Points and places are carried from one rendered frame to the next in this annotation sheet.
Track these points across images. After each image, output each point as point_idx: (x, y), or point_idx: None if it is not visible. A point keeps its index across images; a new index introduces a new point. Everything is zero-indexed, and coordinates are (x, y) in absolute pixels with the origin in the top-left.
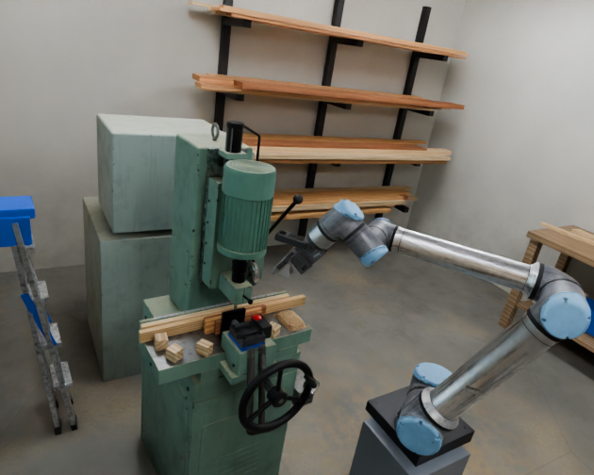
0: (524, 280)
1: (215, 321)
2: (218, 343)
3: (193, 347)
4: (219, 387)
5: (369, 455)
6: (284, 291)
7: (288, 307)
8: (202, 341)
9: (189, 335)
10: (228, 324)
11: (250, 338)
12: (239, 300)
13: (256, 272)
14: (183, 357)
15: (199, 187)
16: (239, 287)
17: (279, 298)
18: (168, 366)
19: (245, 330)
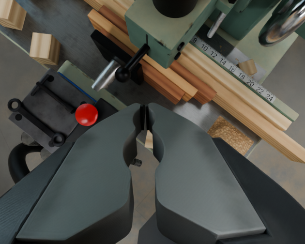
0: None
1: (100, 31)
2: (83, 63)
3: (53, 32)
4: None
5: (168, 242)
6: (291, 114)
7: (260, 136)
8: (42, 38)
9: (81, 9)
10: (109, 58)
11: (23, 129)
12: (137, 42)
13: (284, 26)
14: (22, 31)
15: None
16: (137, 21)
17: (262, 113)
18: None
19: (49, 106)
